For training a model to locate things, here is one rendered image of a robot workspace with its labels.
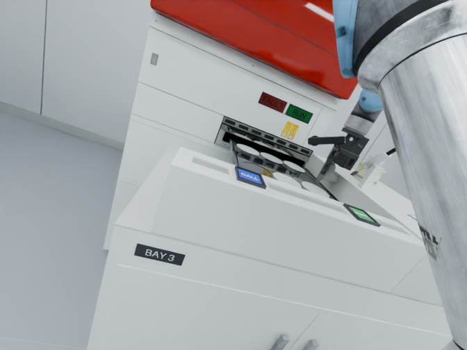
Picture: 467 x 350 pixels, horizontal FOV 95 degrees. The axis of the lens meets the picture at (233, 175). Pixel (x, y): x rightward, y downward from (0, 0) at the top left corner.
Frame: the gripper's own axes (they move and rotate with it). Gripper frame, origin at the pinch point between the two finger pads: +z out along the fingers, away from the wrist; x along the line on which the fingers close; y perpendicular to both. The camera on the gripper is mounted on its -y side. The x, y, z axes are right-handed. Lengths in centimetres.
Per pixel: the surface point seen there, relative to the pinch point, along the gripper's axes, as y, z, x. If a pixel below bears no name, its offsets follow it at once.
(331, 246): 6.4, 1.8, -38.3
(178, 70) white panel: -65, -16, -7
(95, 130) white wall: -218, 79, 76
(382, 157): 13.0, -16.4, -2.1
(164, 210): -22, 4, -55
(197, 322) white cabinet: -9, 31, -48
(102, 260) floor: -75, 92, -14
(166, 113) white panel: -65, 2, -7
